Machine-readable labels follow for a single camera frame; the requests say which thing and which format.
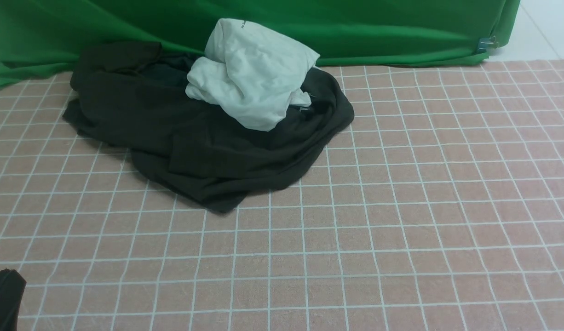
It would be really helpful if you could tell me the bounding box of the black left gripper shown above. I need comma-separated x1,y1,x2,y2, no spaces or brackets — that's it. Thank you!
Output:
0,268,26,331

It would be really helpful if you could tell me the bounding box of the green backdrop cloth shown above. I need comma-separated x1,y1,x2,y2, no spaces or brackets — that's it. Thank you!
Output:
0,0,520,87

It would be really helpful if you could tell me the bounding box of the white t-shirt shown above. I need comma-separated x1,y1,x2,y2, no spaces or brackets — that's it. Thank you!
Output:
185,18,320,131

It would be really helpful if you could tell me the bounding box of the blue binder clip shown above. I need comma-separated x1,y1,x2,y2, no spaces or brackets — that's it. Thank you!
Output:
476,35,499,54

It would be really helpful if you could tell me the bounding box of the dark gray long-sleeve top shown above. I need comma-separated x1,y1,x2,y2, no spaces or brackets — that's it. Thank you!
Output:
63,40,354,212

